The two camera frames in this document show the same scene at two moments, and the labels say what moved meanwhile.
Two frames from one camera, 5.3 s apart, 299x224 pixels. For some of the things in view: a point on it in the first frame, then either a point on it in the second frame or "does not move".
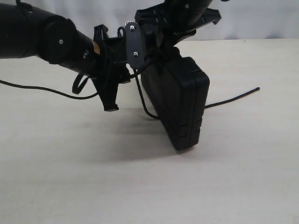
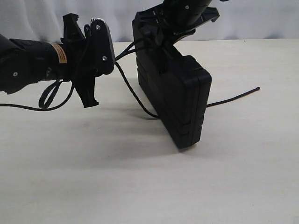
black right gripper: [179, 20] does not move
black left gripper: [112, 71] → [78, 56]
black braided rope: [164, 59] → [46, 95]
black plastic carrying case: [176, 91] does not move
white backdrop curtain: [240, 20] does not move
